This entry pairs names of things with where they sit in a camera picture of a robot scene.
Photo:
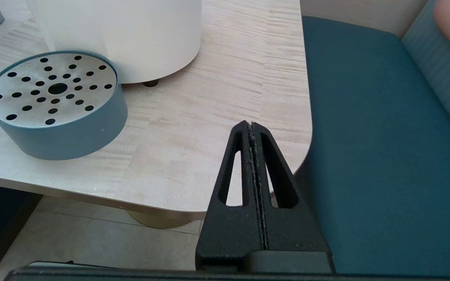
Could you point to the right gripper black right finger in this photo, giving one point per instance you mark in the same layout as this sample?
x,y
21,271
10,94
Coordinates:
x,y
291,230

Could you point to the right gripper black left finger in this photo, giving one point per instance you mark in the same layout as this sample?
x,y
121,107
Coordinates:
x,y
229,234

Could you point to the grey-blue upholstered sofa bench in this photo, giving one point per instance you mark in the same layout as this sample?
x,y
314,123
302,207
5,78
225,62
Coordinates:
x,y
385,156

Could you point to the large perforated metal drip tray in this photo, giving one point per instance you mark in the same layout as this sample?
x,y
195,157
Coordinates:
x,y
65,136

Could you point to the large tea dispenser white base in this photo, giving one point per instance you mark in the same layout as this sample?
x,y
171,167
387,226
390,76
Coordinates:
x,y
131,39

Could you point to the beige table pedestal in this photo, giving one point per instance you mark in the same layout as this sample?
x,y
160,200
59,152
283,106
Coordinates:
x,y
158,220

